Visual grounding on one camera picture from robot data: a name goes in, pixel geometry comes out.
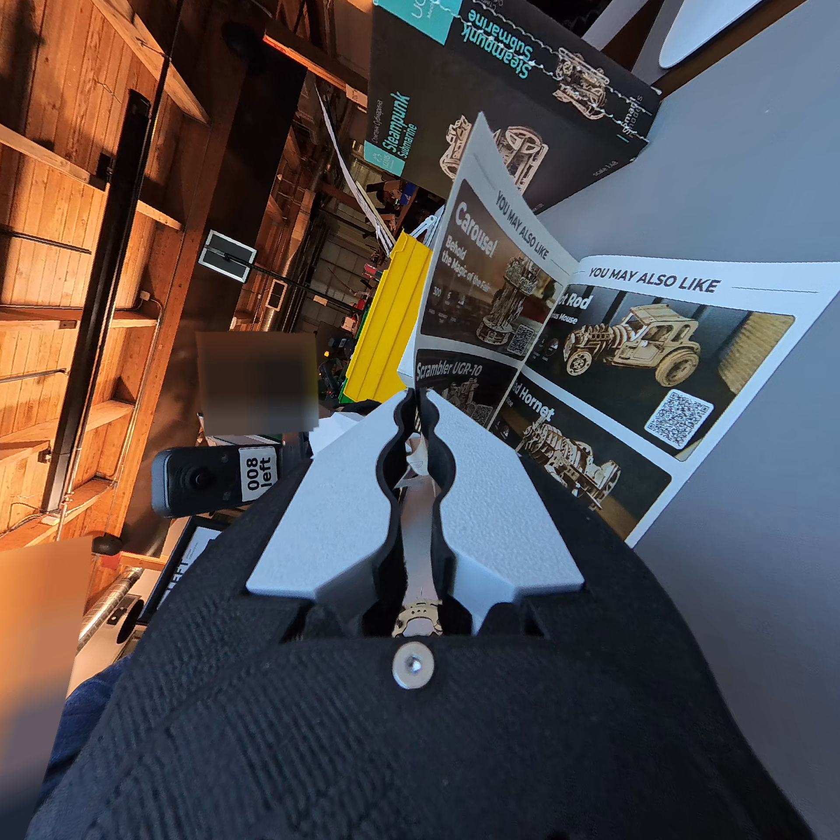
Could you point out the square ceiling light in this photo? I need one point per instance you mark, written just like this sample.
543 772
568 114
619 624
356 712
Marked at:
226 256

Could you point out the person's blue clothing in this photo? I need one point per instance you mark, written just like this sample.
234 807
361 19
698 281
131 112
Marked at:
79 741

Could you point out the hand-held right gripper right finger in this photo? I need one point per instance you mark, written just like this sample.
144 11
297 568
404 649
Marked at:
512 525

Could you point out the yellow plastic bin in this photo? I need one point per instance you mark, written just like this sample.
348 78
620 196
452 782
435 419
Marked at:
387 328

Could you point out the white hanging strip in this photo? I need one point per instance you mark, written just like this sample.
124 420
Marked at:
351 164

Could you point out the black metal ceiling beam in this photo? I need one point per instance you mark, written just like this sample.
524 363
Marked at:
105 275

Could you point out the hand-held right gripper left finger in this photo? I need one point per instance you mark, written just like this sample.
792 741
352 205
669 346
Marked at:
328 518

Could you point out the silver flexible duct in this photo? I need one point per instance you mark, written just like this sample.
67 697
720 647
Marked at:
108 610

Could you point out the black model kit box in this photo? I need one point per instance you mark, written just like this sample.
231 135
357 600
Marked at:
459 85

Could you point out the white rounded panel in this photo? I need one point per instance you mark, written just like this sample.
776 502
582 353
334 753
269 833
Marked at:
702 33

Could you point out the black framed sign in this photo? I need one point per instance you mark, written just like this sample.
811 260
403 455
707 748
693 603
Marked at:
184 564

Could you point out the printed model instruction booklet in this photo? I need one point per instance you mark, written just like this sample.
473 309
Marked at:
656 328

